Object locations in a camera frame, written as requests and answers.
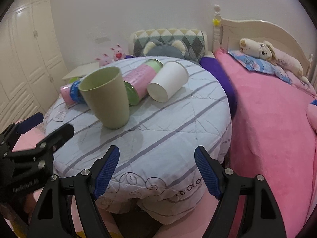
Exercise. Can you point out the cream wooden headboard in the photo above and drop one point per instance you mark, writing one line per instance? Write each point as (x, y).
(247, 29)

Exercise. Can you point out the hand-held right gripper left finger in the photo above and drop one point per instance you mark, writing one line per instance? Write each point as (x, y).
(106, 171)

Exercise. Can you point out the pale pink plush toy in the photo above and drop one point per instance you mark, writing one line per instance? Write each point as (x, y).
(104, 60)

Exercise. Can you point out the cream wardrobe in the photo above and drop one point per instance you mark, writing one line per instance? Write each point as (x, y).
(29, 54)

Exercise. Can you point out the green plastic cup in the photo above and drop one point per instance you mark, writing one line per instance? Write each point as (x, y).
(109, 104)

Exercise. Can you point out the white paper cup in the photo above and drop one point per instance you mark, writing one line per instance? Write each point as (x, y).
(171, 79)

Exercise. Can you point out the blue printed pillow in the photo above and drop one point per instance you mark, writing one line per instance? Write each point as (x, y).
(255, 63)

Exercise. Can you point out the white nightstand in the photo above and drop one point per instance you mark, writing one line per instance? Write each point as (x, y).
(81, 72)

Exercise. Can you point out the yellow flower ornament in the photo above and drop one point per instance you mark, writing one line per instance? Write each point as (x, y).
(216, 21)

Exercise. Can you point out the pink plush with red heart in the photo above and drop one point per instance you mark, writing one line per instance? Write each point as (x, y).
(118, 52)

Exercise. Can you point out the triangle patterned cushion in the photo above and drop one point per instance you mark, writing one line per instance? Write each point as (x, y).
(173, 36)

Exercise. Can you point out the blue labelled bottle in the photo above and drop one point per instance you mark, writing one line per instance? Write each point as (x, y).
(75, 93)

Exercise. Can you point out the striped light blue quilt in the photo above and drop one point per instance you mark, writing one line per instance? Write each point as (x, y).
(161, 133)

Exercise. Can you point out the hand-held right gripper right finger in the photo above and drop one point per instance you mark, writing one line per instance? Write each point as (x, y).
(206, 172)

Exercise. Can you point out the grey plush toy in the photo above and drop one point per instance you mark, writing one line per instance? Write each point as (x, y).
(163, 51)

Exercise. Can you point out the pink fleece blanket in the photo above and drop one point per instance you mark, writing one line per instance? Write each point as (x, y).
(267, 129)

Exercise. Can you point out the white dog plush toy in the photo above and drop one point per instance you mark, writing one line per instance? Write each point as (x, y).
(262, 49)

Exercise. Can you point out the small pink can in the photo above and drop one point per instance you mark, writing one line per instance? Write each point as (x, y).
(65, 93)

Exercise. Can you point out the pink can with green lid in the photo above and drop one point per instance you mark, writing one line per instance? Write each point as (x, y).
(140, 79)

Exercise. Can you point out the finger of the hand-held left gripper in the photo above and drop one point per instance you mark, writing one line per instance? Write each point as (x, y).
(24, 126)
(62, 133)

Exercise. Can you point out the purple cloth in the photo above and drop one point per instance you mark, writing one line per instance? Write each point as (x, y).
(218, 72)

